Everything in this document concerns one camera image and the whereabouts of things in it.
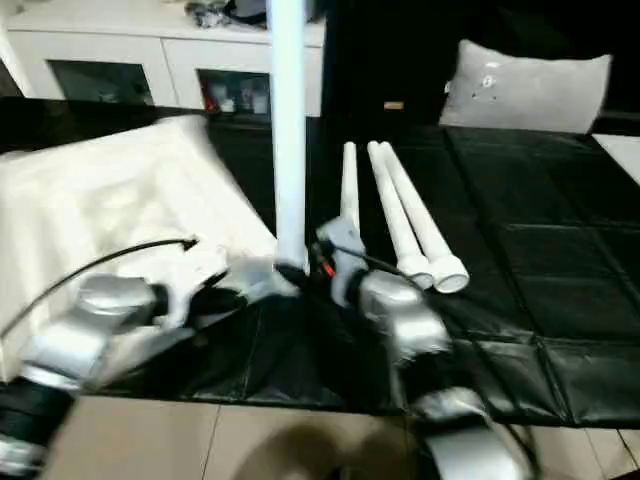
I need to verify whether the white plastic table leg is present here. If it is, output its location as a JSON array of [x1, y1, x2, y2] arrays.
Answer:
[[267, 0, 312, 275], [367, 141, 435, 291], [379, 142, 471, 295], [339, 142, 362, 239]]

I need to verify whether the white plastic table top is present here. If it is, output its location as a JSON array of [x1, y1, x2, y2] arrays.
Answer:
[[0, 114, 311, 384]]

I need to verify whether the black quilted mat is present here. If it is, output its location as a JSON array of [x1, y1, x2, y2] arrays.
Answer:
[[0, 97, 640, 429]]

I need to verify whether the black cabinet with gold label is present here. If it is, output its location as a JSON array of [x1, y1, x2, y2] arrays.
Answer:
[[322, 0, 461, 127]]

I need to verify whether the white sideboard with glass doors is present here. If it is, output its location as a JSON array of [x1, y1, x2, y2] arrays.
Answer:
[[0, 9, 326, 119]]

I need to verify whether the grey cushion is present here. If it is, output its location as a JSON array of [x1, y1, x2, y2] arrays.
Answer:
[[438, 39, 614, 135]]

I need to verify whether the grey helmet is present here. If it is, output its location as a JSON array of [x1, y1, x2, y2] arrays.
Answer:
[[184, 0, 326, 24]]

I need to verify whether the white flat panel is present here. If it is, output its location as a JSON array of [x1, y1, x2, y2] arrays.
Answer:
[[593, 133, 640, 177]]

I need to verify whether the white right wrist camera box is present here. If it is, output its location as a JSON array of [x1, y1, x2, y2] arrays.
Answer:
[[316, 219, 370, 307]]

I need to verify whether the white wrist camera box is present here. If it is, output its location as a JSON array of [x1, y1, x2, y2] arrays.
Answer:
[[316, 219, 370, 307], [159, 244, 232, 330]]

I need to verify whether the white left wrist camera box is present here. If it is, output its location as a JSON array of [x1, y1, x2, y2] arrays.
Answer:
[[159, 244, 232, 330]]

